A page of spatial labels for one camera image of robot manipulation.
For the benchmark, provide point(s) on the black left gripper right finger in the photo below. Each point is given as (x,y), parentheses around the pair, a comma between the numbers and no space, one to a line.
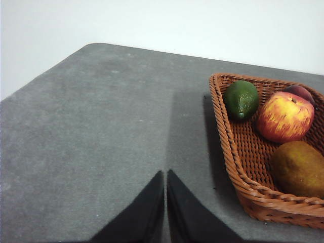
(192,222)

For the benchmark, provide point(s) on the brown wicker basket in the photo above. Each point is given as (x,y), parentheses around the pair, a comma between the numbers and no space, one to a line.
(248,149)

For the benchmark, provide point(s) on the dark red plum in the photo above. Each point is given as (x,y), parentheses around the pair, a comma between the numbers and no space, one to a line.
(301,91)

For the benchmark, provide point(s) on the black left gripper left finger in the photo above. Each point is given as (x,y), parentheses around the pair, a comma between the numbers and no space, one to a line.
(136,222)

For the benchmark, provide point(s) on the brown kiwi fruit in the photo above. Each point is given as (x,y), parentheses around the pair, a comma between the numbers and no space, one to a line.
(298,169)

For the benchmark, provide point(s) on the green avocado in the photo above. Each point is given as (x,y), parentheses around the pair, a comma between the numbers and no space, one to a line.
(240,98)

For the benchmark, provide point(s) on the red yellow apple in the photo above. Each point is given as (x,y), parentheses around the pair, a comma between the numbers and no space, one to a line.
(283,116)

